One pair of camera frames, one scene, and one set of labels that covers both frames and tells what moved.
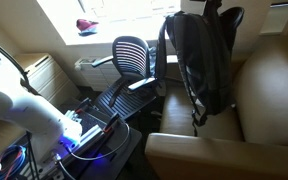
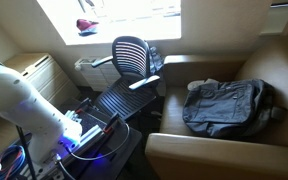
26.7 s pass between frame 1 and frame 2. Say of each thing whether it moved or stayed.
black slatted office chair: stayed
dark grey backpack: moved
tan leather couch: stayed
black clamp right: stayed
